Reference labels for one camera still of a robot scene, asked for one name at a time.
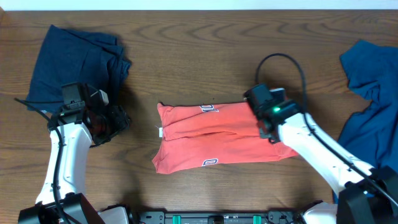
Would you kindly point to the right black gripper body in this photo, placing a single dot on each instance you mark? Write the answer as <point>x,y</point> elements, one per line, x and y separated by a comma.
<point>262,133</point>

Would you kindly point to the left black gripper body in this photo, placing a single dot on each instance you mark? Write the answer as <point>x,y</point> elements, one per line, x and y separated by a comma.
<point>109,124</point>

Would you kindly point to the coral red t-shirt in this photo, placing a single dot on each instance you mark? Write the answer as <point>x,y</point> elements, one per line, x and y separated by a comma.
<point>199,136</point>

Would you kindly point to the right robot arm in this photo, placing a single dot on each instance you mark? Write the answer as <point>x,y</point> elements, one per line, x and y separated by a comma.
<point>365,194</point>

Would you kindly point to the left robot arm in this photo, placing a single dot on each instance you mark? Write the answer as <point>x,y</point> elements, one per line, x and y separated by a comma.
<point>84,121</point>

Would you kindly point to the folded dark navy garment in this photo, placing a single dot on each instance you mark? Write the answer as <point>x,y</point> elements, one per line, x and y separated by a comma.
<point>69,56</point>

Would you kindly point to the blue garment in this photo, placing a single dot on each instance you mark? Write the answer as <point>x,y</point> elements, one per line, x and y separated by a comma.
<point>371,135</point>

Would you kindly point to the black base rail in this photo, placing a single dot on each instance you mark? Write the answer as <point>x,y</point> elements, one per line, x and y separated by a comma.
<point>163,216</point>

